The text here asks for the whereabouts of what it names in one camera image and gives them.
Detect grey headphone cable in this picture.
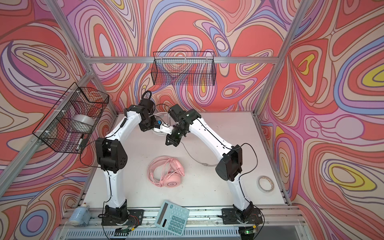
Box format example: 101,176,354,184
179,140,221,168

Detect pink headphones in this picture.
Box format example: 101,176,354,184
147,156,185,188

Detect white headphones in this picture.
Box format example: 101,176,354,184
152,112,174,136

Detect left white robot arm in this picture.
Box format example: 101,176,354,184
96,100,156,221

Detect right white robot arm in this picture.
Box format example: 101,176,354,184
166,105,254,219

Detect grey tape roll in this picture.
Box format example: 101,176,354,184
70,115,95,134

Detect black marker in basket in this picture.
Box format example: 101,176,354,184
76,134,84,151

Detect teal calculator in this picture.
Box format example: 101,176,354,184
155,201,190,236

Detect white tape roll on table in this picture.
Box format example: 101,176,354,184
257,176,275,193

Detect green circuit board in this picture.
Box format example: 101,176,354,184
114,228,132,237

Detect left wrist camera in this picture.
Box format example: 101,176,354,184
139,90,156,115

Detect black wire basket back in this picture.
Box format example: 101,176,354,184
151,51,217,86

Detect black wire basket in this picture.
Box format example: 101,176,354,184
151,51,217,86
33,83,110,154

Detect black wire basket left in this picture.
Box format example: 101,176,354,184
33,83,110,154

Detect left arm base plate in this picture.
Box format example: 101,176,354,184
101,209,144,227

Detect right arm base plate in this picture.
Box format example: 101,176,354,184
218,207,264,226

